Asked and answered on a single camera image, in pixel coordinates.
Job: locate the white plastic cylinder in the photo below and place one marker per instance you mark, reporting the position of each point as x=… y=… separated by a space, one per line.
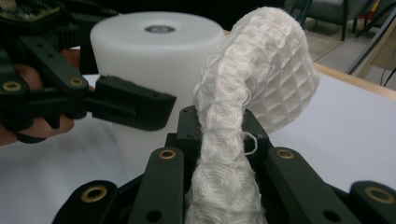
x=140 y=56

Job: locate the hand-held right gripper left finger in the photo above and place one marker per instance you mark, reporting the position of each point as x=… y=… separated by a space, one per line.
x=188 y=127

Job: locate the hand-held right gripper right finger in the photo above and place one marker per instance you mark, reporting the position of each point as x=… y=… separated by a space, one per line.
x=253 y=124

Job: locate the white table sheet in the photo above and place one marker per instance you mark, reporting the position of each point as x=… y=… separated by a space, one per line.
x=342 y=140

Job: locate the dark chair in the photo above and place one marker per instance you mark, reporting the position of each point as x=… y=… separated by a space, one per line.
x=327 y=12

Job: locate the beige wooden desk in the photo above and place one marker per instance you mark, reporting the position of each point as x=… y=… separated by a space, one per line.
x=384 y=53

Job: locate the white waffle cloth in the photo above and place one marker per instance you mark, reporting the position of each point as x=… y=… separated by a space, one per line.
x=264 y=62

